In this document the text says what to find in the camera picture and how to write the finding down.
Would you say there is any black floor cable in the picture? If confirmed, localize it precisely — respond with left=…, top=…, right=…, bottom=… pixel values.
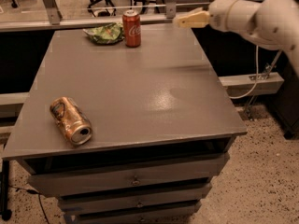
left=7, top=185, right=50, bottom=224

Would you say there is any grey drawer cabinet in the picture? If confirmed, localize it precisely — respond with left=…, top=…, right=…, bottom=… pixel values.
left=4, top=24, right=246, bottom=224

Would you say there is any white cable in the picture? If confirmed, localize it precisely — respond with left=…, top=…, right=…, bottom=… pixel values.
left=228, top=45, right=260, bottom=100

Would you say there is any red coke can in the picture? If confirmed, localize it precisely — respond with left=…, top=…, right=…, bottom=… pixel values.
left=122, top=9, right=141, bottom=48

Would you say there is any metal railing frame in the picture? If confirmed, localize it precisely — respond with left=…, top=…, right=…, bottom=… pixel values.
left=0, top=0, right=210, bottom=32

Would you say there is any crushed gold soda can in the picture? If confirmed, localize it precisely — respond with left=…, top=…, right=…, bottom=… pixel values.
left=50, top=97, right=93, bottom=146

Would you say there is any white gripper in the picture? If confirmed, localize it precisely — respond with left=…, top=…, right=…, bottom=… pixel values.
left=173, top=0, right=239, bottom=32

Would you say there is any green jalapeno chip bag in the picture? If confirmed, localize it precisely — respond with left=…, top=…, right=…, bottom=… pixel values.
left=83, top=22, right=124, bottom=45

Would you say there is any black table leg caster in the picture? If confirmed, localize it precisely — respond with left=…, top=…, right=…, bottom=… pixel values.
left=0, top=161, right=12, bottom=221

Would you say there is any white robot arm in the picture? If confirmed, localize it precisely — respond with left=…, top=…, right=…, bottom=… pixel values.
left=174, top=0, right=299, bottom=75

